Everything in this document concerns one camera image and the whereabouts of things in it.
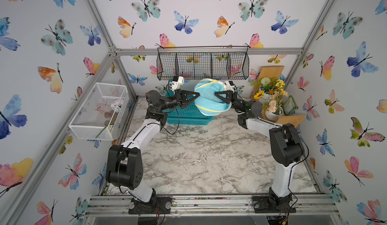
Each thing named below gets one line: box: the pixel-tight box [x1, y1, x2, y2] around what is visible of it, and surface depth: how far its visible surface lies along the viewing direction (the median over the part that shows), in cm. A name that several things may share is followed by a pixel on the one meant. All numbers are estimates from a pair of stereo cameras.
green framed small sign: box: [283, 94, 297, 117], surface depth 113 cm
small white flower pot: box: [264, 90, 289, 122], surface depth 92 cm
